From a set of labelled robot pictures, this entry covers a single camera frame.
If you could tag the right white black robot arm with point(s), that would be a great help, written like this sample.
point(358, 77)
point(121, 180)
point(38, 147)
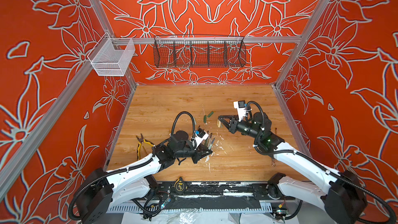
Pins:
point(330, 190)

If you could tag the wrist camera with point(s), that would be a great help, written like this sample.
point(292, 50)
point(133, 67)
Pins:
point(241, 108)
point(199, 136)

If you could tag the white slotted cable duct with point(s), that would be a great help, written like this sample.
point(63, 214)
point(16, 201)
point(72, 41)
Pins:
point(133, 208)

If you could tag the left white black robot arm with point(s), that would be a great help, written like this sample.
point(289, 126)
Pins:
point(104, 189)

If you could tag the white wire basket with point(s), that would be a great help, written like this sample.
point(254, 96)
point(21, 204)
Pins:
point(109, 60)

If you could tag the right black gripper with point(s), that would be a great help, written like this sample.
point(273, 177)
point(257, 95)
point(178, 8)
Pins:
point(227, 124)

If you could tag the small circuit board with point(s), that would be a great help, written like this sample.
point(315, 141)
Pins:
point(280, 212)

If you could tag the grey green pen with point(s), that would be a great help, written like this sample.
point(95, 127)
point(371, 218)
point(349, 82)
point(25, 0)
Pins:
point(211, 143)

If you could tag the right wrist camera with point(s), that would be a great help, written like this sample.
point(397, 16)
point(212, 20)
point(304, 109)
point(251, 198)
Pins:
point(241, 108)

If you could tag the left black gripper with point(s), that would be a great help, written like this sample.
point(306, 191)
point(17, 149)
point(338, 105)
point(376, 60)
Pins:
point(198, 154)

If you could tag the yellow handled pliers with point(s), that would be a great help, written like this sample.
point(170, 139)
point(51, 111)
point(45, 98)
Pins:
point(141, 145)

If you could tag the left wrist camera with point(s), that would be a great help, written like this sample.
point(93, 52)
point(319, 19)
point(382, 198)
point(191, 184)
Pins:
point(199, 136)

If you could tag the black wire basket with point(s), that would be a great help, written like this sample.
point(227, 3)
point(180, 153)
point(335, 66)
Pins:
point(199, 51)

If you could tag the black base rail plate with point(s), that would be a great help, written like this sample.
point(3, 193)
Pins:
point(258, 190)

